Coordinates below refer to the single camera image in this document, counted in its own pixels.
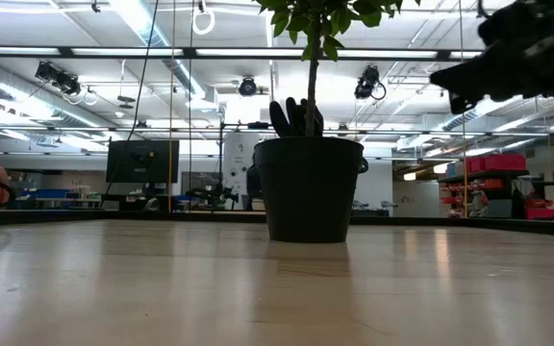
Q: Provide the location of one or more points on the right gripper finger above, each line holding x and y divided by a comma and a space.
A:
464, 77
462, 103

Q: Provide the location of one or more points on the red black gardening glove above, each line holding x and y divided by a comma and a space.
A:
294, 117

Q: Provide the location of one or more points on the black background robot arm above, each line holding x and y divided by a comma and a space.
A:
209, 194

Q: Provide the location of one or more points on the storage rack with red bins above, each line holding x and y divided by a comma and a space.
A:
498, 163

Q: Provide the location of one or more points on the green plant in black pot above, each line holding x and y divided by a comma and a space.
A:
308, 192

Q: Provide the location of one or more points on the black monitor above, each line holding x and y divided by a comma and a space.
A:
142, 161

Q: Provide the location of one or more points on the background desk with blue bins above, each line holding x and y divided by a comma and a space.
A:
51, 194

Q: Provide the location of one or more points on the silver ventilation duct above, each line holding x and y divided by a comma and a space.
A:
474, 117

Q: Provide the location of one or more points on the black ceiling-mounted camera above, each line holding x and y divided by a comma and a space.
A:
366, 84
247, 87
60, 79

